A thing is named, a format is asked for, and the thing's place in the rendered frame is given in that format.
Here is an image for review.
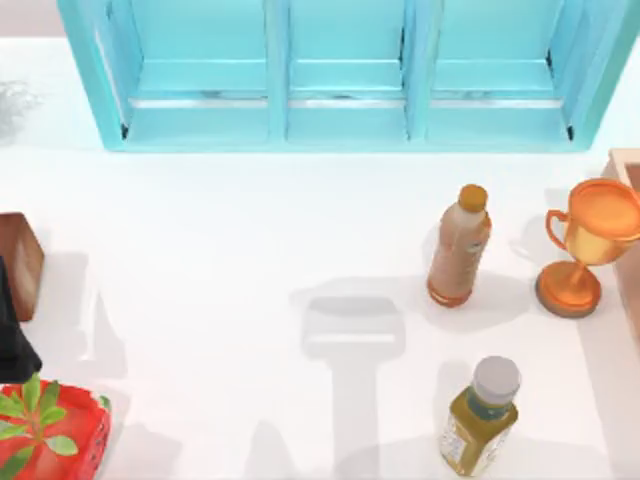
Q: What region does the salmon-coloured shallow box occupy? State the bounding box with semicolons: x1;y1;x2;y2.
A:
599;147;640;350

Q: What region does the green plant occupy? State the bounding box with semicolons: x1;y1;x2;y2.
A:
0;372;80;480

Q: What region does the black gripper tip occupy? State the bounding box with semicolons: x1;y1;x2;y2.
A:
0;256;43;385

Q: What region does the orange trophy cup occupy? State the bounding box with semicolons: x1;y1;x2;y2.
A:
535;178;640;318

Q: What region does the olive bottle with grey cap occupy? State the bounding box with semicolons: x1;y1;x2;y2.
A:
438;355;522;478

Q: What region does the red plant pot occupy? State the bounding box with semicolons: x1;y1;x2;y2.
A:
0;378;113;480

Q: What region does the beige bottle with orange cap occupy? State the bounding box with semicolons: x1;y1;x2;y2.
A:
426;183;493;308

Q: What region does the light blue rack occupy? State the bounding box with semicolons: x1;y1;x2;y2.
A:
56;0;630;153

